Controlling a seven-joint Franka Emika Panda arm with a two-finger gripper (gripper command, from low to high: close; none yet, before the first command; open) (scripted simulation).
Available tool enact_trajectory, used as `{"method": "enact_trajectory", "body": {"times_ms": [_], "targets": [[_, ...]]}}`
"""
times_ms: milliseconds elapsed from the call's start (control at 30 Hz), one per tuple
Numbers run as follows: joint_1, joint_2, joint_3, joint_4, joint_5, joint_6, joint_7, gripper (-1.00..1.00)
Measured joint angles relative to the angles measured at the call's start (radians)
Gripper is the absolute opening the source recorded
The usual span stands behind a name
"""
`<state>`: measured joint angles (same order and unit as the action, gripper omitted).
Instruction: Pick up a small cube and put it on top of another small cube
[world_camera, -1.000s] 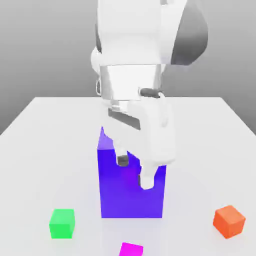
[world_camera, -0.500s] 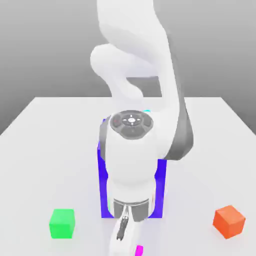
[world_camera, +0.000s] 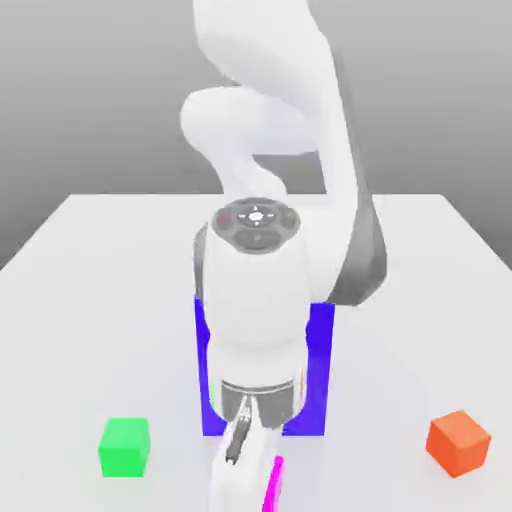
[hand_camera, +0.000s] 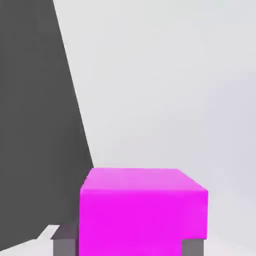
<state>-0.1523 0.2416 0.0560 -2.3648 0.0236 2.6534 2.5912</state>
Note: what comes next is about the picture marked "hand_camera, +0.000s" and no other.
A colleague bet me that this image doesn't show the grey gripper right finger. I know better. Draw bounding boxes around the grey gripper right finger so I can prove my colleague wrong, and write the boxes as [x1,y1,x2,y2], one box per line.
[181,238,256,256]

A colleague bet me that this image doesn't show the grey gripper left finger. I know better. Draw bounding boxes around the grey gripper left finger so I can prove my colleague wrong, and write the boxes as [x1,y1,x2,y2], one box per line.
[0,224,81,256]

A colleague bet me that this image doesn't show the small magenta cube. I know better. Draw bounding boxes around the small magenta cube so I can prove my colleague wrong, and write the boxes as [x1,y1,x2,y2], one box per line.
[78,167,209,256]

